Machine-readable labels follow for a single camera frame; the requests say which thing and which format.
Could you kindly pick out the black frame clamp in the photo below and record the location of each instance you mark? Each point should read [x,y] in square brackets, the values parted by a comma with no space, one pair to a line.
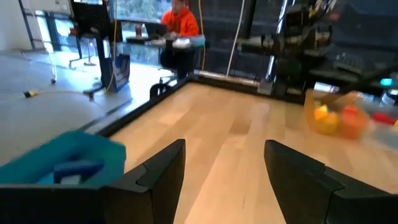
[157,90]

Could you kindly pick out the black aluminium rig frame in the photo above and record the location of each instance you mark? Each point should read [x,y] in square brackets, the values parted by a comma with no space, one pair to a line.
[140,109]

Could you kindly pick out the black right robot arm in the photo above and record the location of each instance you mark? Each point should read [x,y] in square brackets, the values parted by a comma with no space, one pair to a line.
[292,67]

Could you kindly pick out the blue plastic bin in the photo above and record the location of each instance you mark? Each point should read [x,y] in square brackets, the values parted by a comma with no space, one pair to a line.
[93,149]

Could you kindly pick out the clear plastic bin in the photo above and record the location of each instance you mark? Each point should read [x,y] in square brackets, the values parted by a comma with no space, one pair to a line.
[382,137]

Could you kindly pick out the red cup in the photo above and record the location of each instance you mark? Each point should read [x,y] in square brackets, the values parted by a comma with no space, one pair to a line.
[138,30]

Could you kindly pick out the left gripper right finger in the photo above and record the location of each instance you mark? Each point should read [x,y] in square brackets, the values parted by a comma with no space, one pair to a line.
[311,205]

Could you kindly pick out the red cube block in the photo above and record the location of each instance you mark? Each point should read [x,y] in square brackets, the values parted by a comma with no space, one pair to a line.
[384,118]

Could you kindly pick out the orange plastic bin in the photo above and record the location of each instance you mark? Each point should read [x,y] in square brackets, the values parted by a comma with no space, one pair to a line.
[309,102]

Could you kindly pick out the metal frame bracket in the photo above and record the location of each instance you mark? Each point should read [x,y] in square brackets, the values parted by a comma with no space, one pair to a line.
[265,87]

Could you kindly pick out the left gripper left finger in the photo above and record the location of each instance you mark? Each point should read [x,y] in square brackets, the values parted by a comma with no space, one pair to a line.
[140,202]

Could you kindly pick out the yellow floor plug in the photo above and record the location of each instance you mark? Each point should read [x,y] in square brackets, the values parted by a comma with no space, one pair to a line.
[31,94]

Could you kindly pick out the person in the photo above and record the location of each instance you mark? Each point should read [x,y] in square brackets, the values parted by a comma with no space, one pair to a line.
[182,21]

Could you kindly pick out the rolling monitor stand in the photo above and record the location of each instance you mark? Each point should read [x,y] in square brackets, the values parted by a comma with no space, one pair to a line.
[93,18]

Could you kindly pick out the office desk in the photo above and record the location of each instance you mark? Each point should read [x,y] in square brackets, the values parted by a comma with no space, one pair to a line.
[146,40]

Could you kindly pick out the black laptop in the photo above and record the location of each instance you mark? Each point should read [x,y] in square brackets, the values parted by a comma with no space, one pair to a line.
[155,29]

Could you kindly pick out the dark side desk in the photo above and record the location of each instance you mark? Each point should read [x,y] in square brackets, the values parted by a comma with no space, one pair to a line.
[357,63]

